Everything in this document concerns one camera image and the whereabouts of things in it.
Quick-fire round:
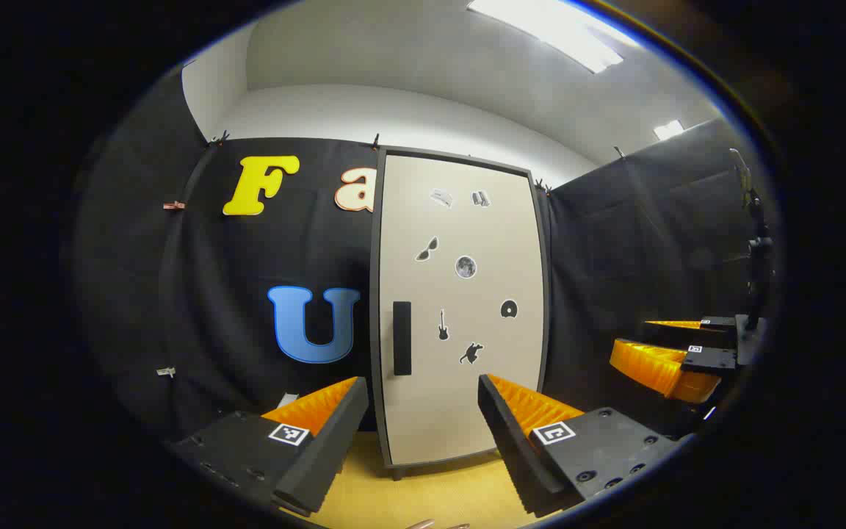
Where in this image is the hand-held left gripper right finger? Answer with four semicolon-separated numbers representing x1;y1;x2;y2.
477;373;681;519

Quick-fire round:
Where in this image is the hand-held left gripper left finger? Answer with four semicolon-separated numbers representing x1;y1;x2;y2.
167;376;371;517

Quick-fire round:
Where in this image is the black door handle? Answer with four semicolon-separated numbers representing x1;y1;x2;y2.
392;301;413;377

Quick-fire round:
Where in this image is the grey cabinet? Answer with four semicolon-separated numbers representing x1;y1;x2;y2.
369;145;552;482

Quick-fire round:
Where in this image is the black backdrop cloth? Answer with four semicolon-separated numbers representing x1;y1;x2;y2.
74;70;769;442

